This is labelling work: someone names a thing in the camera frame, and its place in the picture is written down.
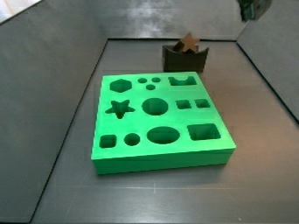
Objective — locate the green foam shape board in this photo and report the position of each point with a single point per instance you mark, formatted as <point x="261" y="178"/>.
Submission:
<point x="158" y="123"/>

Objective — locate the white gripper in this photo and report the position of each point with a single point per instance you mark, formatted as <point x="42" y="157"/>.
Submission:
<point x="253" y="9"/>

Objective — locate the brown star prism object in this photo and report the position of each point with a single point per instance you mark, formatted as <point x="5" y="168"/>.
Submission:
<point x="186" y="45"/>

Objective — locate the dark curved cradle fixture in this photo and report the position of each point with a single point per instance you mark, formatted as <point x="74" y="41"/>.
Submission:
<point x="183" y="62"/>

